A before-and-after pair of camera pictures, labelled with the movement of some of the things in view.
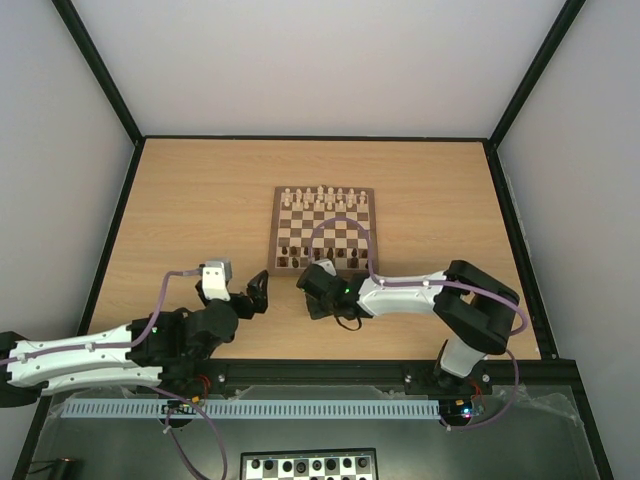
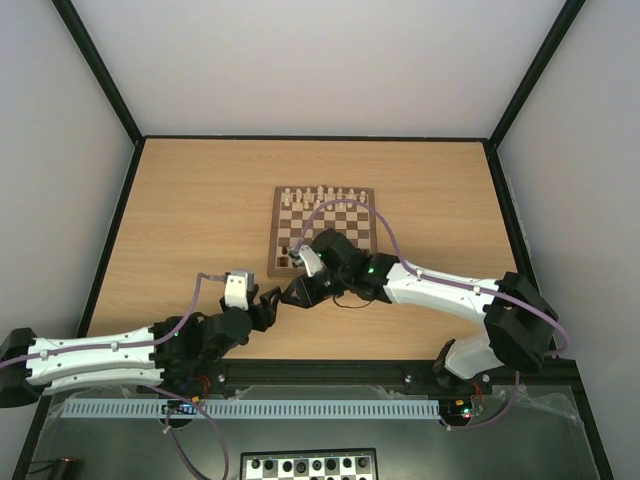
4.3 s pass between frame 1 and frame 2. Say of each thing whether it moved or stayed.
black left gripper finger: moved
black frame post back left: stayed
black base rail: stayed
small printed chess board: stayed
